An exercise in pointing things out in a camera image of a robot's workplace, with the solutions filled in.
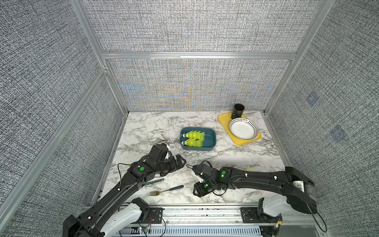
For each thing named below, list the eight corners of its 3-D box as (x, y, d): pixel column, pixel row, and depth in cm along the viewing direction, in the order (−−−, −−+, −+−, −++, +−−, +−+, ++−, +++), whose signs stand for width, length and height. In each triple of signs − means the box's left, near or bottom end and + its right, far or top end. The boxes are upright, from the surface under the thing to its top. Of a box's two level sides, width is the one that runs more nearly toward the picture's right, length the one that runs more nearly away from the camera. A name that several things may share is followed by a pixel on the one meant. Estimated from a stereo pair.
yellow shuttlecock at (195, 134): (183, 141, 104) (182, 137, 100) (183, 134, 107) (182, 130, 104) (204, 141, 104) (205, 137, 100) (204, 134, 107) (204, 130, 104)
